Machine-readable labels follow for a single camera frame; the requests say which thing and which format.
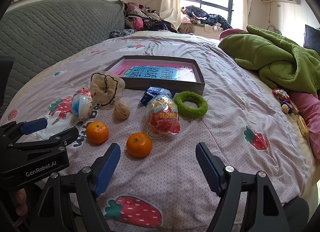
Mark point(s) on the green fuzzy scrunchie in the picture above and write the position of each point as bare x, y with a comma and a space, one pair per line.
182, 107

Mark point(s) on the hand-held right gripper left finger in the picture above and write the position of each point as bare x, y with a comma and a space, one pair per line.
107, 169

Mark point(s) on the person's left hand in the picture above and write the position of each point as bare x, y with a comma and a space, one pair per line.
20, 204

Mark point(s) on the blue white egg-shaped toy packet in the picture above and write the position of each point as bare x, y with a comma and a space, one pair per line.
81, 104

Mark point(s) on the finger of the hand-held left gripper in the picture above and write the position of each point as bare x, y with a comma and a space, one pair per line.
57, 140
35, 125

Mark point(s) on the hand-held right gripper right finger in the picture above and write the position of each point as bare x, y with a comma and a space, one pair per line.
207, 167

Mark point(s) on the dark patterned cloth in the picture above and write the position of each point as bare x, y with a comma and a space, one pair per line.
121, 33

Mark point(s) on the grey quilted headboard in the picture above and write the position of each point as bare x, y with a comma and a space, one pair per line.
50, 34

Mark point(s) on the orange mandarin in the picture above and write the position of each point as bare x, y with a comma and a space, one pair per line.
97, 132
139, 145

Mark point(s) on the pile of dark clothes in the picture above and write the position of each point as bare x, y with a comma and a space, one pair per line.
205, 17

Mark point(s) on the pink pillow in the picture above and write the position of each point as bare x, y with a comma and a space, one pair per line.
307, 112

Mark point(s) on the pile of mixed clothes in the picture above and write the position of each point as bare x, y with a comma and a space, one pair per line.
142, 15

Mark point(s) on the grey cardboard box tray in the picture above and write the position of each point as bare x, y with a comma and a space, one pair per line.
162, 85

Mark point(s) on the blue snack packet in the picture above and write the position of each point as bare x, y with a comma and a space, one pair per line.
150, 95

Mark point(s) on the small red doll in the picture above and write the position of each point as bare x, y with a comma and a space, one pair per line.
282, 97

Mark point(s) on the red egg-shaped toy packet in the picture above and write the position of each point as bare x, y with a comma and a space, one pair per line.
163, 118

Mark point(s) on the walnut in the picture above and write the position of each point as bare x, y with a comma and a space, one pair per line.
122, 111

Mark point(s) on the pink cushion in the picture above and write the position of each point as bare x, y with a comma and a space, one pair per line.
232, 34

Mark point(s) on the sheer beige scrunchie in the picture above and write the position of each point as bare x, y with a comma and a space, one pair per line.
100, 89

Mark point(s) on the yellow snack packet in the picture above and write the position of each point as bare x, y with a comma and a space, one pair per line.
303, 125

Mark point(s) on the black television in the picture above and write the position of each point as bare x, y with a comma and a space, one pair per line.
312, 38

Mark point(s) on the green blanket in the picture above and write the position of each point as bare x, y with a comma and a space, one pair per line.
275, 59

